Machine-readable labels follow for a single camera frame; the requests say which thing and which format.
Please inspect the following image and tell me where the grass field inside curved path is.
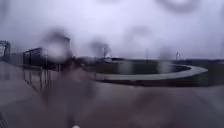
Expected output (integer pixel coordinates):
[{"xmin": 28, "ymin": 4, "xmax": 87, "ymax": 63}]
[{"xmin": 95, "ymin": 60, "xmax": 191, "ymax": 76}]

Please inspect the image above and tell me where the wet brown asphalt road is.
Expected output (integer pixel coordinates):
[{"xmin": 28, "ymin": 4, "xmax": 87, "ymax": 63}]
[{"xmin": 0, "ymin": 61, "xmax": 224, "ymax": 128}]

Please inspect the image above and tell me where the metal railing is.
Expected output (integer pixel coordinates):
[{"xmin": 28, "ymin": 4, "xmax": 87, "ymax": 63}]
[{"xmin": 21, "ymin": 47, "xmax": 64, "ymax": 95}]

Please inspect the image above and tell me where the grass strip beside road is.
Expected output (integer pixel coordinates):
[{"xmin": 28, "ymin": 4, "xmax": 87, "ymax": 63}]
[{"xmin": 89, "ymin": 68, "xmax": 224, "ymax": 88}]

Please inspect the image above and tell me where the dark frame structure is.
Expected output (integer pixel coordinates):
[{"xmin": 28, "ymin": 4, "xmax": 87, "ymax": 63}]
[{"xmin": 0, "ymin": 40, "xmax": 12, "ymax": 63}]

